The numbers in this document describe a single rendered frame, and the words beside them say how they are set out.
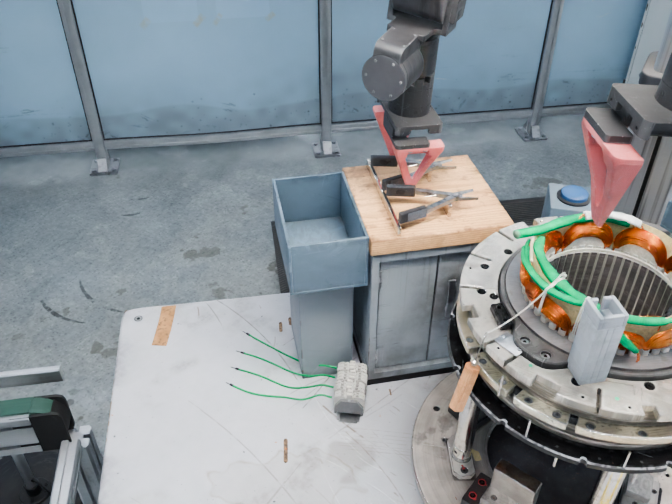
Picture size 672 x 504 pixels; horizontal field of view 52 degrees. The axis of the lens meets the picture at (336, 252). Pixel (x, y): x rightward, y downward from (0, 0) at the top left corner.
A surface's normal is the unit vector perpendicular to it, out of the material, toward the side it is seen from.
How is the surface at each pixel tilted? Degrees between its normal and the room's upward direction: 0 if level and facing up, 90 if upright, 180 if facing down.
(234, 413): 0
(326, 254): 90
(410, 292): 90
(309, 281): 90
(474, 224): 0
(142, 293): 0
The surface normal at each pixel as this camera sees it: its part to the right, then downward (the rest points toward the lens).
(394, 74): -0.47, 0.54
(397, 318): 0.19, 0.61
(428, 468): 0.00, -0.78
